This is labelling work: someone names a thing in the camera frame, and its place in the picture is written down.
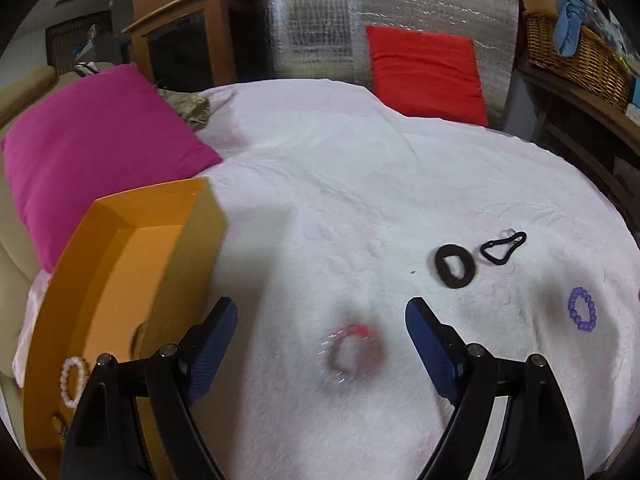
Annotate wooden cabinet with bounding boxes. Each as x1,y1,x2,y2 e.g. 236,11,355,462
122,0,268,92

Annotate small red pillow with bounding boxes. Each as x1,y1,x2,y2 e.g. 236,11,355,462
367,25,489,127

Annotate silver foil insulation sheet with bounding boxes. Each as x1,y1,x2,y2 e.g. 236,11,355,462
265,0,518,127

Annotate purple bead bracelet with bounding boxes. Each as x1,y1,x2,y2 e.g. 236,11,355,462
566,286,599,334

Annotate patterned beige cloth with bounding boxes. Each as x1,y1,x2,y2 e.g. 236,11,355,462
157,88,210,131

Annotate wicker basket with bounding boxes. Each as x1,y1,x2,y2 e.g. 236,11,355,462
523,11,634,110

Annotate white pearl bead bracelet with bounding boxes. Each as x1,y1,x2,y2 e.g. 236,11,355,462
58,355,91,410

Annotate clear pink bead bracelet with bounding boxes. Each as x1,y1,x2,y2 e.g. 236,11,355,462
316,323,384,386

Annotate magenta pillow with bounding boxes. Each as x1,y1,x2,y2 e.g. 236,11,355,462
2,64,222,272

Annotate thin black hair elastic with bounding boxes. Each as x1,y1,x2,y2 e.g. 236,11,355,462
480,231,527,266

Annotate orange cardboard box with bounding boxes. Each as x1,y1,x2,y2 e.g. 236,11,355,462
23,178,227,479

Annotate white pink floral blanket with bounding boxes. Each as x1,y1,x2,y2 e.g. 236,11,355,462
12,78,640,480

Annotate blue cloth in basket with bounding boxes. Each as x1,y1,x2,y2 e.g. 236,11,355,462
553,0,589,58

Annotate thick black hair tie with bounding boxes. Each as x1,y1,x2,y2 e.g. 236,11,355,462
433,244,478,290

